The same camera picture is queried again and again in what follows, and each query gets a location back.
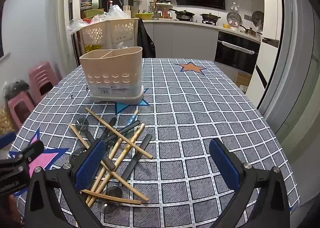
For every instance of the spice rack with bottles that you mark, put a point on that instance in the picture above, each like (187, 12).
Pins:
(161, 9)

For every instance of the yellow colander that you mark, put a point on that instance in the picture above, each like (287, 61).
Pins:
(143, 16)

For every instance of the beige plastic utensil holder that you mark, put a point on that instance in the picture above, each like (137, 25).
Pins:
(112, 68)

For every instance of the light green mug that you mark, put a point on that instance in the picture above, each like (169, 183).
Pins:
(95, 4)

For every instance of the cardboard box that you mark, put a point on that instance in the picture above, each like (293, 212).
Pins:
(242, 80)

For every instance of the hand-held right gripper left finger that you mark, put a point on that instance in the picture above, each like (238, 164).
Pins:
(90, 163)

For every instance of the black plastic bag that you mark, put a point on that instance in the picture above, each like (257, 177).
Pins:
(16, 89)

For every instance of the bag of yellow balls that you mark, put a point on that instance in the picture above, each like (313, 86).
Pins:
(5, 123)

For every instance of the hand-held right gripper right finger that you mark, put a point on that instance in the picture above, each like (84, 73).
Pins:
(225, 158)

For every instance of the hanging metal strainer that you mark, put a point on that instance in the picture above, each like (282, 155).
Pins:
(233, 19)

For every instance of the clear plastic bag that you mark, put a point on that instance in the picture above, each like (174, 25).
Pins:
(98, 19)
(75, 26)

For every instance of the black built-in oven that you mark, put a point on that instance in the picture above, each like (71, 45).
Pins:
(235, 53)

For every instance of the yellow oil bottle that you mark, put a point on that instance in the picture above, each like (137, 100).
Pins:
(92, 49)

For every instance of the yellow bowl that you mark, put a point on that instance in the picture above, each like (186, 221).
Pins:
(227, 26)

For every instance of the stack of pink stools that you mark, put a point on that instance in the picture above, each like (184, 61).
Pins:
(40, 75)

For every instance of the black hanging bag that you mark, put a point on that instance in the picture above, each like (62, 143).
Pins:
(146, 40)

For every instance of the curved bamboo chopstick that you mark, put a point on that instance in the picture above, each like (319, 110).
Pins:
(112, 197)

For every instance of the whitish plastic bag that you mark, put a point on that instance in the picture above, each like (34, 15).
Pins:
(116, 13)

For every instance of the grey kitchen counter cabinets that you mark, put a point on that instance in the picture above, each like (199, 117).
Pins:
(190, 40)

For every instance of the steel pot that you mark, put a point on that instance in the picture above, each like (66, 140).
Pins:
(250, 31)

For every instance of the beige knife holder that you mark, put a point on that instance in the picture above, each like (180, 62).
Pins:
(127, 11)

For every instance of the grey checked tablecloth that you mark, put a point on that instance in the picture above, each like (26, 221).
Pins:
(187, 118)

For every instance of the black plastic utensil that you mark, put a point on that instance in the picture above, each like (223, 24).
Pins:
(111, 124)
(130, 126)

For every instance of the spray bottle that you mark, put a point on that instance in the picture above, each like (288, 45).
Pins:
(110, 6)

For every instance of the tall white cabinet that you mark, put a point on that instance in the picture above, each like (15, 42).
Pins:
(265, 68)

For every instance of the pink plastic stool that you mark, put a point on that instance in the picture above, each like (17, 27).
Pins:
(18, 110)

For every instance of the beige perforated storage rack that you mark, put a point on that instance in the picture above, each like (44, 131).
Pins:
(120, 30)

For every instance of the patterned bamboo chopstick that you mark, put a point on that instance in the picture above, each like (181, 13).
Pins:
(135, 135)

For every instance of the blue dotted chopstick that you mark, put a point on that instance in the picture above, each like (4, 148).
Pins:
(134, 116)

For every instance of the grey sliding door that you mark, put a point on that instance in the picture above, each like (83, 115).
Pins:
(295, 55)

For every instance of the green plastic basin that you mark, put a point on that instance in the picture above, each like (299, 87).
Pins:
(93, 13)

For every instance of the hanging round metal rack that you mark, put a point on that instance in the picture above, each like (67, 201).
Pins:
(258, 19)

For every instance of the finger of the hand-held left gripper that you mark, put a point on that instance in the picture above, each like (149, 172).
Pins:
(6, 140)
(32, 148)

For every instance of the black wok with lid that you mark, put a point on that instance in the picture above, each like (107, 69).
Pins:
(183, 14)

